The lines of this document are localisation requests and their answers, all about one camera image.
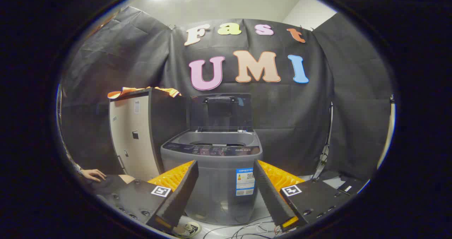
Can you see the beige cabinet with dark sides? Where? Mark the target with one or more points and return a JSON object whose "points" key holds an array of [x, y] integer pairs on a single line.
{"points": [[137, 143]]}

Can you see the person's white shoe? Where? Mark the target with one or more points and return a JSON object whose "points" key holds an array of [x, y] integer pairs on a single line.
{"points": [[190, 229]]}

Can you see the black box with white label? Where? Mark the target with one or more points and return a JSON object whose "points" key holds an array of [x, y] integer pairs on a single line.
{"points": [[353, 186]]}

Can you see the black light stand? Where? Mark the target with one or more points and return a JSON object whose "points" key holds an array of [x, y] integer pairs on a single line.
{"points": [[326, 150]]}

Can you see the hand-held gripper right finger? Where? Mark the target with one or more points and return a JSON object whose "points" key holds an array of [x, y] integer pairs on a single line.
{"points": [[270, 196]]}

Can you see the black backdrop cloth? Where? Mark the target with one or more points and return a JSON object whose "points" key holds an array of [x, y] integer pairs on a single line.
{"points": [[282, 108]]}

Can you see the person's leg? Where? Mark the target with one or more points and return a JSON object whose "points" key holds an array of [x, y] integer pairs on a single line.
{"points": [[113, 184]]}

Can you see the grey washing machine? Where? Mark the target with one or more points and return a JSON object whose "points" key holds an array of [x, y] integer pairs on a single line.
{"points": [[219, 182]]}

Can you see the orange garment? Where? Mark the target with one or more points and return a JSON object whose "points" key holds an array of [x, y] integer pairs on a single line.
{"points": [[118, 93]]}

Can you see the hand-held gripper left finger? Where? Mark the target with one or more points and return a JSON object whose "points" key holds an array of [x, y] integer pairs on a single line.
{"points": [[182, 196]]}

